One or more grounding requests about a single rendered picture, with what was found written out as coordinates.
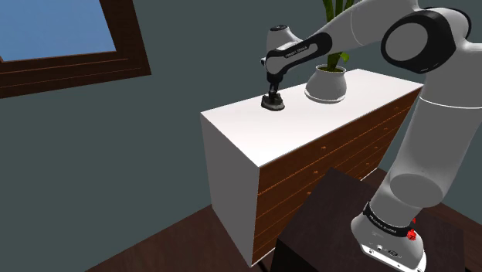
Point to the dark wooden framed window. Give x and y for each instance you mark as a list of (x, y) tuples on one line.
[(56, 26)]

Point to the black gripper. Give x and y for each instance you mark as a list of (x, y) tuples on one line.
[(273, 83)]

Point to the dark robot stand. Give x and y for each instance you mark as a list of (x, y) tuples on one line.
[(331, 211)]

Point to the dark grey low round object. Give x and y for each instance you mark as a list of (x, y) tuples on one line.
[(273, 103)]

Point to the green plant in white pot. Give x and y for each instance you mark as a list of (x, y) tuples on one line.
[(327, 84)]

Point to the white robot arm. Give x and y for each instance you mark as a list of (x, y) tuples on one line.
[(433, 132)]

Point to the white chest with wooden drawers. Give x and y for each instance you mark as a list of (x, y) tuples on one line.
[(301, 124)]

